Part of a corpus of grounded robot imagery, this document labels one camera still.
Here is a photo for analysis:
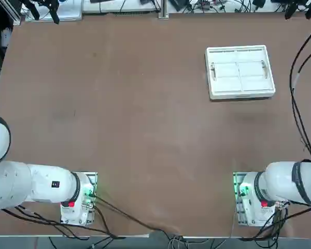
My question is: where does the white folding storage box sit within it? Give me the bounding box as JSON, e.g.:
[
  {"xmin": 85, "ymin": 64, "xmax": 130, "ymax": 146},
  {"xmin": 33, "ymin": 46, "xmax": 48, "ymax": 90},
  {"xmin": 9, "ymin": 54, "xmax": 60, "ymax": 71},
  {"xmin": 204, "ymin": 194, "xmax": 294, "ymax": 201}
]
[{"xmin": 204, "ymin": 44, "xmax": 276, "ymax": 101}]

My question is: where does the white flat tray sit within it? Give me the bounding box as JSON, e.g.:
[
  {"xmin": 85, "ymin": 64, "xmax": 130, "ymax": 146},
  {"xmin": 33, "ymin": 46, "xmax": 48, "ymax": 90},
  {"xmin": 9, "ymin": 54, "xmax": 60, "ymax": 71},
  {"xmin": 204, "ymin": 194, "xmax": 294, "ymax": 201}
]
[{"xmin": 24, "ymin": 0, "xmax": 83, "ymax": 23}]

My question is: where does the dark equipment rack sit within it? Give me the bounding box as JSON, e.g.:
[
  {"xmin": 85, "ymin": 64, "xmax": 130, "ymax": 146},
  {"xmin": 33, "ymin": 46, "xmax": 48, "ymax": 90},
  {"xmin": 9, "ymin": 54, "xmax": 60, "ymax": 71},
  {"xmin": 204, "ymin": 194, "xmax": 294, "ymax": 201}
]
[{"xmin": 0, "ymin": 0, "xmax": 23, "ymax": 78}]

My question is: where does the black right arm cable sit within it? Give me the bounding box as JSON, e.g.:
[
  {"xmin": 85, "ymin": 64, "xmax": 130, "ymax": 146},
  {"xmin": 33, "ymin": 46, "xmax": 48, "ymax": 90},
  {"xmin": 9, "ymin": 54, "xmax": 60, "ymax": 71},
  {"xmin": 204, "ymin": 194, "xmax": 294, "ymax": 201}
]
[{"xmin": 289, "ymin": 22, "xmax": 311, "ymax": 163}]

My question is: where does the aluminium profile post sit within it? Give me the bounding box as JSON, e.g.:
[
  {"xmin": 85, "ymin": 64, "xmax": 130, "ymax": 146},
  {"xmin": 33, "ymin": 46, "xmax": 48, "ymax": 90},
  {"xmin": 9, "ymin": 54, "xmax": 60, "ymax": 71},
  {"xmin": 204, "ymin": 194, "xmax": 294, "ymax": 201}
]
[{"xmin": 158, "ymin": 0, "xmax": 170, "ymax": 19}]

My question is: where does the black left base cable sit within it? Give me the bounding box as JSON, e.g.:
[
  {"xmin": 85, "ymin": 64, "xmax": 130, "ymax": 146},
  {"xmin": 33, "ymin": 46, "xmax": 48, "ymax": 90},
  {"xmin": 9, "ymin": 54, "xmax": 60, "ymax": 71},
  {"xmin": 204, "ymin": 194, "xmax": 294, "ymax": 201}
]
[{"xmin": 92, "ymin": 194, "xmax": 187, "ymax": 241}]

